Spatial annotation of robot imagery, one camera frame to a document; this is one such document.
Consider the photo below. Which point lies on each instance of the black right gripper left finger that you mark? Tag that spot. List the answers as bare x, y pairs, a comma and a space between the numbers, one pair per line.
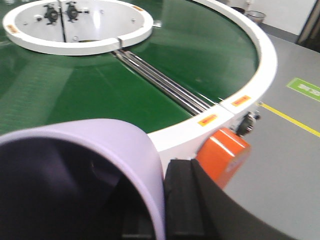
56, 190

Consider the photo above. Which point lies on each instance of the orange conveyor motor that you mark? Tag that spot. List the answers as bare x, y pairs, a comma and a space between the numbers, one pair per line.
222, 154

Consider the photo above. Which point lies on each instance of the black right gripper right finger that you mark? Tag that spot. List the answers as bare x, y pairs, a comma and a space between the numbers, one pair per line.
196, 208

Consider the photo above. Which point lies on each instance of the white outer conveyor rail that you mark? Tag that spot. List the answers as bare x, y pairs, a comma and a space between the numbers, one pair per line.
184, 139

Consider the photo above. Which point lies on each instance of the lavender plastic cup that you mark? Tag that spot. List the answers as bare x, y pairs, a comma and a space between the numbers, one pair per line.
124, 145

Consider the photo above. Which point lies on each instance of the green circular conveyor belt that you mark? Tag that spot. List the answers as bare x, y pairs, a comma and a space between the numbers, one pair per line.
197, 47

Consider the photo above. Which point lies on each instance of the wire mesh waste basket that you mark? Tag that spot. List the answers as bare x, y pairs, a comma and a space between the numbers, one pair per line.
256, 16

